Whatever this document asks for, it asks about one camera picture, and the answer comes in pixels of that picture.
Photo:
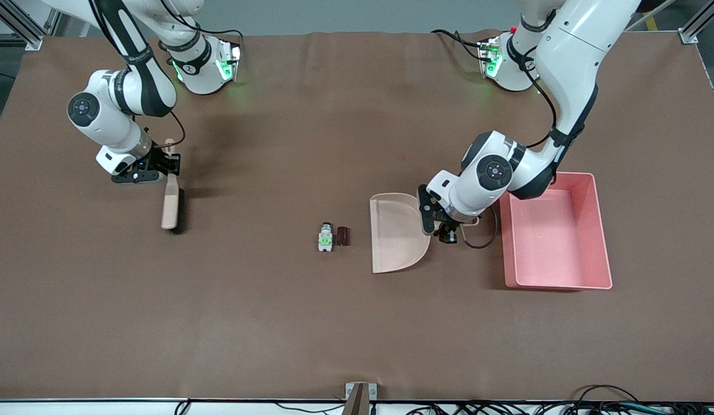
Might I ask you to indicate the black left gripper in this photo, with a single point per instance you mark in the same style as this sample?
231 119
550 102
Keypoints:
447 229

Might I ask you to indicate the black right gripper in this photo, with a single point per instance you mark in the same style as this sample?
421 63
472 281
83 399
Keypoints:
159 161

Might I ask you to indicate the beige brush with black bristles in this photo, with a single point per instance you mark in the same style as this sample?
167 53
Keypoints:
171 204

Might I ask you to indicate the beige plastic dustpan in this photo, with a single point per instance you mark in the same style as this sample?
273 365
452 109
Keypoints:
394 233

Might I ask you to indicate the dark brown cylindrical capacitor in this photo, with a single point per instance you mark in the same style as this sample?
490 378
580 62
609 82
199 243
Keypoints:
342 236

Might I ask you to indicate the white green push button switch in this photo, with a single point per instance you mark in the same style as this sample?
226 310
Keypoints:
324 239

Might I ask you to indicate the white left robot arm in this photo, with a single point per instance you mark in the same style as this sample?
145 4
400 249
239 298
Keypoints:
570 57

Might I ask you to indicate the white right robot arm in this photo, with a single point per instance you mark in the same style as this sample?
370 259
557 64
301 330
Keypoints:
103 124

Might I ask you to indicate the pink plastic bin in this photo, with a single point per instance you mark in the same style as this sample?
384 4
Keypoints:
559 248

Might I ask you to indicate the brown table mat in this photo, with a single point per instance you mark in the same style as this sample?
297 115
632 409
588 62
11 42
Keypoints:
334 323

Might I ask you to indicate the metal table edge bracket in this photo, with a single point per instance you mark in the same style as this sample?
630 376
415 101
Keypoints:
361 397

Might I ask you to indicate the aluminium frame profile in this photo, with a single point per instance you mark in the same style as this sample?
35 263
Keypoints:
22 29
700 23

